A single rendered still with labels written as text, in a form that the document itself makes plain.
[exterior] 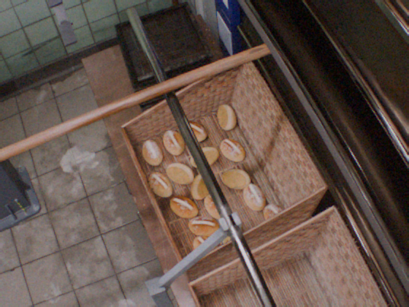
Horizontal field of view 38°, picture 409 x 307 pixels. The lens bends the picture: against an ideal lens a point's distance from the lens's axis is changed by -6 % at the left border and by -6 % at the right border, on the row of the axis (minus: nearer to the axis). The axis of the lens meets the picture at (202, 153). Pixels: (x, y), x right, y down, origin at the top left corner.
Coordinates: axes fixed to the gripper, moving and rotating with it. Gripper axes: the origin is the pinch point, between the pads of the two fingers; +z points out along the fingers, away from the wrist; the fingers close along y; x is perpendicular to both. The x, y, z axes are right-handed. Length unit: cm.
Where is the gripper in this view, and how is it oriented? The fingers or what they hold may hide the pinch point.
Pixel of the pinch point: (63, 21)
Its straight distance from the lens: 140.5
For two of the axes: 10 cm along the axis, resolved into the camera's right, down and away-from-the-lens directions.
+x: -9.2, 3.7, -1.1
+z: 3.8, 7.9, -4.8
